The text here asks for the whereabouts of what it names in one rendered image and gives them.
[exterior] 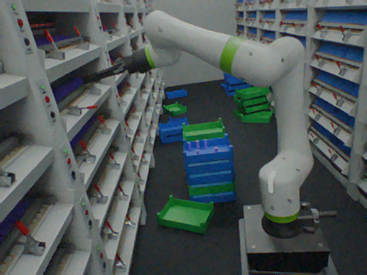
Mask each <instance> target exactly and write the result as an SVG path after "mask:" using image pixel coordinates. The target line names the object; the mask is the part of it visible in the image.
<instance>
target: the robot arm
mask: <svg viewBox="0 0 367 275"><path fill-rule="evenodd" d="M143 29H144V32H145V34H146V35H147V37H148V40H149V41H150V42H151V45H150V46H148V47H143V48H141V49H139V50H138V48H137V47H136V51H134V52H133V55H128V56H125V58H124V61H125V63H124V64H122V62H120V63H119V64H116V65H114V66H111V67H109V68H108V69H104V70H101V71H98V72H97V71H96V72H95V73H93V74H90V75H85V76H84V77H83V78H82V81H83V83H84V84H87V83H91V82H94V81H96V80H101V79H105V78H108V77H110V76H113V75H116V74H123V73H124V72H125V70H127V71H128V72H129V73H130V74H135V73H137V72H139V73H141V74H143V73H144V74H145V75H146V76H148V74H147V72H148V71H149V70H154V69H155V68H158V67H163V66H168V65H174V64H176V62H178V61H179V59H180V58H181V53H182V50H183V51H184V52H188V53H190V54H191V55H194V56H195V57H198V58H200V59H201V60H204V61H205V62H207V63H209V64H210V65H213V66H214V67H216V68H217V69H219V70H222V71H224V72H225V73H226V74H230V75H231V76H233V77H235V78H236V79H240V80H242V81H244V82H245V83H249V84H250V85H254V86H255V87H257V88H268V87H270V86H271V87H272V91H273V94H274V105H275V110H276V120H277V129H278V155H277V156H276V157H275V158H274V160H272V161H270V162H269V163H268V164H266V165H264V167H262V168H261V169H260V171H259V185H260V191H261V201H262V209H263V210H264V215H263V217H262V220H261V225H262V229H264V231H265V232H266V233H267V234H269V235H271V236H272V237H276V238H279V239H290V238H293V237H297V236H299V235H300V234H301V233H302V231H303V232H305V233H308V234H315V225H316V224H317V223H320V222H319V221H317V220H319V218H326V217H337V213H336V211H323V212H320V211H317V209H311V208H310V206H309V205H300V199H299V188H300V187H301V185H302V184H303V183H304V181H305V180H306V177H307V176H308V175H309V172H310V171H311V170H312V168H313V165H314V158H313V155H312V154H311V148H310V143H309V139H308V132H307V129H306V116H305V108H304V65H305V49H304V47H303V46H302V44H301V43H300V41H298V40H297V39H296V38H291V37H282V38H278V39H276V40H275V41H274V42H272V43H271V44H268V45H266V44H262V43H258V42H254V41H252V40H250V39H245V38H239V37H236V36H233V35H227V34H222V33H216V32H214V31H211V30H206V29H203V28H198V27H196V26H193V25H190V24H186V23H185V22H183V21H180V20H178V19H175V18H174V17H173V16H170V15H168V14H167V13H164V12H163V11H153V12H151V13H149V14H148V16H146V19H145V21H144V22H143Z"/></svg>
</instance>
